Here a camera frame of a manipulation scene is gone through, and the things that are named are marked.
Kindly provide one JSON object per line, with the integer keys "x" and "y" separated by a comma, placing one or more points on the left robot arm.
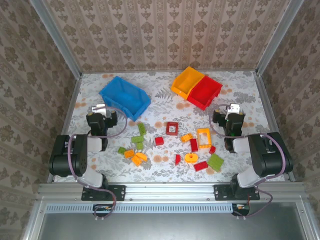
{"x": 65, "y": 155}

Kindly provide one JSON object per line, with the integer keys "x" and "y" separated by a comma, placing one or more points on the red lego window frame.
{"x": 167, "y": 128}

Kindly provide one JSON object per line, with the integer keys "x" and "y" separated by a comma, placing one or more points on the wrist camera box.
{"x": 98, "y": 109}
{"x": 234, "y": 108}

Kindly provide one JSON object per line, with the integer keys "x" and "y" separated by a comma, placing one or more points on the orange lego brick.
{"x": 141, "y": 156}
{"x": 129, "y": 153}
{"x": 136, "y": 161}
{"x": 187, "y": 137}

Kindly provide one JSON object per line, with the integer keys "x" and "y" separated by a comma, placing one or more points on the flat red lego brick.
{"x": 200, "y": 166}

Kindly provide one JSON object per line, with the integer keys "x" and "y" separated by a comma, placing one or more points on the red plastic bin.
{"x": 205, "y": 91}

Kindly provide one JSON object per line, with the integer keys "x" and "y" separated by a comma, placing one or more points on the square green lego brick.
{"x": 140, "y": 145}

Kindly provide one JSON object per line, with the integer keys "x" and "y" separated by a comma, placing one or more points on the aluminium front rail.
{"x": 170, "y": 191}

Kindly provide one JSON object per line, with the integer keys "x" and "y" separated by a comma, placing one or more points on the aluminium table side rail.
{"x": 270, "y": 112}
{"x": 68, "y": 117}

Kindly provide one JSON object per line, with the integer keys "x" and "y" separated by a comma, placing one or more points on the aluminium frame post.
{"x": 277, "y": 37}
{"x": 57, "y": 37}

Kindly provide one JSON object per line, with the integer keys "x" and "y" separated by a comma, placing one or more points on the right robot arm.
{"x": 270, "y": 155}

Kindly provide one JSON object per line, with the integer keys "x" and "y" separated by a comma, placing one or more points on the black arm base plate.
{"x": 117, "y": 192}
{"x": 221, "y": 192}

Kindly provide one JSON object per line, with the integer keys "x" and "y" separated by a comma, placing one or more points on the long green lego brick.
{"x": 142, "y": 129}

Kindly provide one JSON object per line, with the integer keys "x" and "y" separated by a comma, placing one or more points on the small red lego brick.
{"x": 212, "y": 149}

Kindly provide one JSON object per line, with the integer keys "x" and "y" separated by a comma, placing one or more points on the large green lego plate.
{"x": 215, "y": 162}

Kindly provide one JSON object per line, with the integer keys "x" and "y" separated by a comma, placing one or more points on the blue plastic bin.
{"x": 125, "y": 95}

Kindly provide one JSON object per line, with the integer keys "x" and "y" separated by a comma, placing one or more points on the floral patterned table cover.
{"x": 165, "y": 112}

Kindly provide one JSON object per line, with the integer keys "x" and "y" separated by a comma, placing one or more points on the small green lego brick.
{"x": 121, "y": 150}

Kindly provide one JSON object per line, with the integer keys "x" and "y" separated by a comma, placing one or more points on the round orange lego piece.
{"x": 193, "y": 159}

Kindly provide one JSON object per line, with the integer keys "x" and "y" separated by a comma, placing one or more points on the orange lego window frame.
{"x": 199, "y": 138}

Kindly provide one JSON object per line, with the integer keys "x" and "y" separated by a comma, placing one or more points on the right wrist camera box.
{"x": 234, "y": 108}

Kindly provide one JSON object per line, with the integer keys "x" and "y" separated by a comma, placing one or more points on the grey metal panel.
{"x": 162, "y": 227}

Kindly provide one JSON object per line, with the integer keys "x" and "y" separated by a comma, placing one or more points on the long red lego brick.
{"x": 194, "y": 145}

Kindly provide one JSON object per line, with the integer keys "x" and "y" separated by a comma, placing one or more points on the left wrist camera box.
{"x": 98, "y": 109}

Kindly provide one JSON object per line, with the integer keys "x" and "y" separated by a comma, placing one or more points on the red slope lego brick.
{"x": 177, "y": 159}

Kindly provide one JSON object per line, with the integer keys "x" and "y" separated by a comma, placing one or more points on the yellow plastic bin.
{"x": 186, "y": 80}

